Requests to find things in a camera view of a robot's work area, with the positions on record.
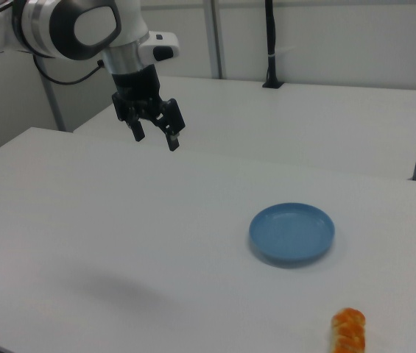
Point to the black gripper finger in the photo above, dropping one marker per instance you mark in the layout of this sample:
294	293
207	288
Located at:
173	125
138	131

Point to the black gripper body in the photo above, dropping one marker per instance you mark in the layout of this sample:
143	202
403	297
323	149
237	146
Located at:
136	92

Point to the orange glazed bread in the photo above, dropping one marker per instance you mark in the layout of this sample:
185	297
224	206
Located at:
348	331

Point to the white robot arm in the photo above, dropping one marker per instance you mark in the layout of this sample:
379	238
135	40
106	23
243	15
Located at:
82	29

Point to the blue round plate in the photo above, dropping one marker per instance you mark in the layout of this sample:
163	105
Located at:
291	235

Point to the grey metal partition post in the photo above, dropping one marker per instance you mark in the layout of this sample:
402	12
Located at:
215	36

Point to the black camera stand pole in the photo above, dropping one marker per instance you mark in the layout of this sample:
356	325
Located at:
271	44

